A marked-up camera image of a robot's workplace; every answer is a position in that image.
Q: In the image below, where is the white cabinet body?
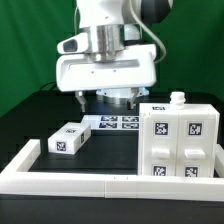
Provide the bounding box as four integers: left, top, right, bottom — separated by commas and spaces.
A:
137, 92, 219, 177

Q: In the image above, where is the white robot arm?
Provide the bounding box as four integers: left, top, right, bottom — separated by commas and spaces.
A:
56, 0, 173, 108

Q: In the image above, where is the white tagged rectangular block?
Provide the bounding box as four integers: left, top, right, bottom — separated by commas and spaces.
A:
48, 122, 91, 155

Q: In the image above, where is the white flat tagged panel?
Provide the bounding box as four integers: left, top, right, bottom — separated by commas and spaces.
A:
82, 115, 139, 131

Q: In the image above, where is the black cable bundle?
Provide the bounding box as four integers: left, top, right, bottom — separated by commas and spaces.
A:
39, 81, 58, 92

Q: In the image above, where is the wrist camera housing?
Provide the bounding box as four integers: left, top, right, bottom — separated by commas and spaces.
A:
57, 34, 89, 55

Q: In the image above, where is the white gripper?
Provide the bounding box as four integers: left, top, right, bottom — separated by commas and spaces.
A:
56, 44, 156, 112

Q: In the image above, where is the white U-shaped border frame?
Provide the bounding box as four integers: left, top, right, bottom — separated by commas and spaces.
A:
0, 139, 224, 202

